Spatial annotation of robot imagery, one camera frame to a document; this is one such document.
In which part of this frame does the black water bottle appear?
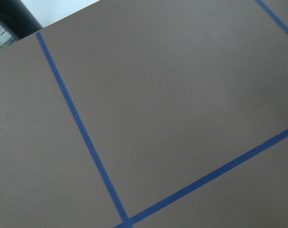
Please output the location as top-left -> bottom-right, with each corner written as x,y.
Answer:
0,0 -> 42,40

